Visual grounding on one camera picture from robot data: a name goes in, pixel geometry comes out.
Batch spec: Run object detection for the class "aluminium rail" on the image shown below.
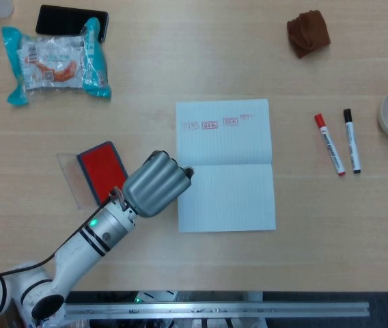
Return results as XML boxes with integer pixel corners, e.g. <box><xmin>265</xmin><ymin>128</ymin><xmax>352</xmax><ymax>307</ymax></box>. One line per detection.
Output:
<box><xmin>64</xmin><ymin>301</ymin><xmax>371</xmax><ymax>320</ymax></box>

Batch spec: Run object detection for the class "black smartphone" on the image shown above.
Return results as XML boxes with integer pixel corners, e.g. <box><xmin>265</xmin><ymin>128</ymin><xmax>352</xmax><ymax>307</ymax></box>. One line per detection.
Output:
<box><xmin>35</xmin><ymin>4</ymin><xmax>109</xmax><ymax>43</ymax></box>

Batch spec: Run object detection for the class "black whiteboard marker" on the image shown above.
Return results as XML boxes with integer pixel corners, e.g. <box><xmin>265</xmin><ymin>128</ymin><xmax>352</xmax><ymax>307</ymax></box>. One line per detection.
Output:
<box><xmin>342</xmin><ymin>108</ymin><xmax>363</xmax><ymax>174</ymax></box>

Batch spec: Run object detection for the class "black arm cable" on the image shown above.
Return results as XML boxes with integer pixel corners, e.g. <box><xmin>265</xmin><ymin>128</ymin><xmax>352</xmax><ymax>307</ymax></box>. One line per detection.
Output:
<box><xmin>0</xmin><ymin>186</ymin><xmax>120</xmax><ymax>284</ymax></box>

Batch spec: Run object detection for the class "white robot base unit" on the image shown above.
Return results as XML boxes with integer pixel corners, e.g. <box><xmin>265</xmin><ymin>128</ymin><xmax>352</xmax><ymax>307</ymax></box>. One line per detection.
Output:
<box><xmin>135</xmin><ymin>290</ymin><xmax>178</xmax><ymax>303</ymax></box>

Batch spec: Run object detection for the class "red whiteboard marker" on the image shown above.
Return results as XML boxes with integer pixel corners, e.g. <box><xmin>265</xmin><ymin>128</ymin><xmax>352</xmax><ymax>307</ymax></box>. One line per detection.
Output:
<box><xmin>314</xmin><ymin>113</ymin><xmax>346</xmax><ymax>177</ymax></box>

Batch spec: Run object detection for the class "white lined paper sheet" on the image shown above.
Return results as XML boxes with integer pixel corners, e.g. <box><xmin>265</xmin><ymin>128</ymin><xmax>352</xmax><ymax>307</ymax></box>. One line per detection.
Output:
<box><xmin>175</xmin><ymin>98</ymin><xmax>277</xmax><ymax>234</ymax></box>

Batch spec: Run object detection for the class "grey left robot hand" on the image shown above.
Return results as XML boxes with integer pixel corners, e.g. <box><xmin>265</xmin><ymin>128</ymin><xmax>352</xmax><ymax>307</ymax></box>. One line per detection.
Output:
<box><xmin>122</xmin><ymin>150</ymin><xmax>195</xmax><ymax>218</ymax></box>

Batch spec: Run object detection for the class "red ink pad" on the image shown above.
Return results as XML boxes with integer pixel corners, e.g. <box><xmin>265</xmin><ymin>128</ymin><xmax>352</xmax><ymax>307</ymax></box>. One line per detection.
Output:
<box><xmin>77</xmin><ymin>140</ymin><xmax>129</xmax><ymax>207</ymax></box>

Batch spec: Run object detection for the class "clear ink pad lid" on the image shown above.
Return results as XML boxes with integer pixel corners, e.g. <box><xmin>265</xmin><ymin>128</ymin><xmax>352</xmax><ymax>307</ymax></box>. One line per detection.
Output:
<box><xmin>56</xmin><ymin>152</ymin><xmax>99</xmax><ymax>209</ymax></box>

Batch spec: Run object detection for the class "teal snack packet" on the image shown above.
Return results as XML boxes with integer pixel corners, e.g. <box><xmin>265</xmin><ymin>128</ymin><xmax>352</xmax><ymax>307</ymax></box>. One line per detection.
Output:
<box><xmin>1</xmin><ymin>16</ymin><xmax>112</xmax><ymax>107</ymax></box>

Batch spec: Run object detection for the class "brown folded cloth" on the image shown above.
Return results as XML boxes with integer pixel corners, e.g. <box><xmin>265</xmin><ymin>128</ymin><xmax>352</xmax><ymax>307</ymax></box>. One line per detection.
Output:
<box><xmin>286</xmin><ymin>10</ymin><xmax>331</xmax><ymax>59</ymax></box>

